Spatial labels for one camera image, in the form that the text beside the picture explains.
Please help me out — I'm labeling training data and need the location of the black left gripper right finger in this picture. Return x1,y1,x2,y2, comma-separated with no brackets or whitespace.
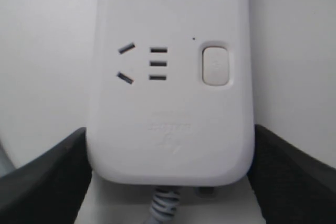
248,125,335,223

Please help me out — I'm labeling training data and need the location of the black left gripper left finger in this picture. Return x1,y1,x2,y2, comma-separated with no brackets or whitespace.
1,127,92,223

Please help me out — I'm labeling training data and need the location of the white five-outlet power strip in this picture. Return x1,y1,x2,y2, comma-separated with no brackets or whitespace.
87,0,254,186

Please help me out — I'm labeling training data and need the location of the grey power cord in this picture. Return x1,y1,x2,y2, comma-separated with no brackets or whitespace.
148,186,182,224

